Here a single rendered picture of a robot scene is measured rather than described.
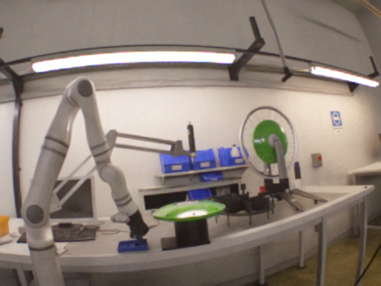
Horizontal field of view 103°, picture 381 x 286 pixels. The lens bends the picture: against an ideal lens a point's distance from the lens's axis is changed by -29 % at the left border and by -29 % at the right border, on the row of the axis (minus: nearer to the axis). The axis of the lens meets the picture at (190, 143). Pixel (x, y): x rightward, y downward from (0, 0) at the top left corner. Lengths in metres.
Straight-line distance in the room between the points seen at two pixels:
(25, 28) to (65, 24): 0.53
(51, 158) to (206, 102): 1.59
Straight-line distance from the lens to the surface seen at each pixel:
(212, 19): 2.58
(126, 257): 0.88
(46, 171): 0.67
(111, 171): 0.74
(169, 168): 1.59
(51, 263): 0.72
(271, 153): 1.46
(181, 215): 0.78
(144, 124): 1.83
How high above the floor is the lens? 1.22
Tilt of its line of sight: 8 degrees up
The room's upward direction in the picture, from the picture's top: 6 degrees counter-clockwise
